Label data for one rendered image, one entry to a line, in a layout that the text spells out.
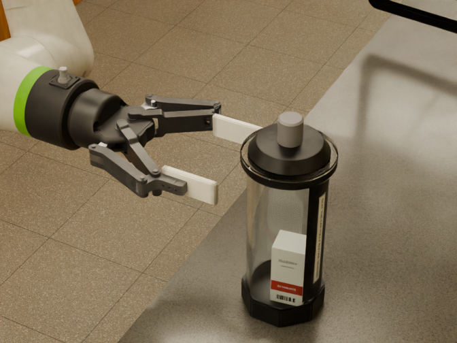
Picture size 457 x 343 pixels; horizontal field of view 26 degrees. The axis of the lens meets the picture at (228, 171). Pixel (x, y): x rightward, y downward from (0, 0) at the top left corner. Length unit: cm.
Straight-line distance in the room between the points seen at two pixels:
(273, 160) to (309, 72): 243
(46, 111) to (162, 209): 166
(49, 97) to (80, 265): 151
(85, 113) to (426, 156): 54
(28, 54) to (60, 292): 139
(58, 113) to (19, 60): 11
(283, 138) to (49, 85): 32
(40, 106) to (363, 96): 60
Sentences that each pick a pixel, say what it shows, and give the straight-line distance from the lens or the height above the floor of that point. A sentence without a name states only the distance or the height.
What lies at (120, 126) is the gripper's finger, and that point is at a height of 114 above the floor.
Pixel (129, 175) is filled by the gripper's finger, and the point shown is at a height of 113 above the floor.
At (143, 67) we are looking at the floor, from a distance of 352.
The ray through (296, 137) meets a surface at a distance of 107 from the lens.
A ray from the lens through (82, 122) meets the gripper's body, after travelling 121.
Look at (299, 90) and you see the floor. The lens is 339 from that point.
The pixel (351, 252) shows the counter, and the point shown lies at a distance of 131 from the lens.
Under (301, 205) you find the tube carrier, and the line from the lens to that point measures 109.
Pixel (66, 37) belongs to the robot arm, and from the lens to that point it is 137.
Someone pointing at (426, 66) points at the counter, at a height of 94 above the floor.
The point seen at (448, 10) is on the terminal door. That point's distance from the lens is 171.
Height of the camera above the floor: 181
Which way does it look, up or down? 37 degrees down
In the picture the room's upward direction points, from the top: straight up
